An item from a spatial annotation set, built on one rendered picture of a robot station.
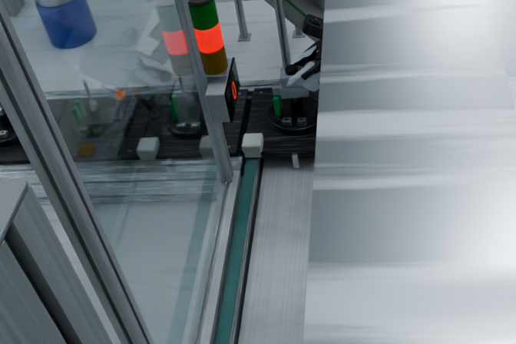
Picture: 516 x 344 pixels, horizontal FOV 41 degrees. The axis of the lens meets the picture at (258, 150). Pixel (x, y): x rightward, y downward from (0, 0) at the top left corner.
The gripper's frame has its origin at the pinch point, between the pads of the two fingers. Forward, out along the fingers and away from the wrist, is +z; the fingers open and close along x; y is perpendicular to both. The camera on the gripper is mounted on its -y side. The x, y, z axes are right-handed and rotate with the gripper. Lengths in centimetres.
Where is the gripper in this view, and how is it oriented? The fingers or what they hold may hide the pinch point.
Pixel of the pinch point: (289, 74)
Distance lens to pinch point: 157.6
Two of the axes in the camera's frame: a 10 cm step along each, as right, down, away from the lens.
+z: -7.2, 4.5, 5.3
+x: 1.1, -6.8, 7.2
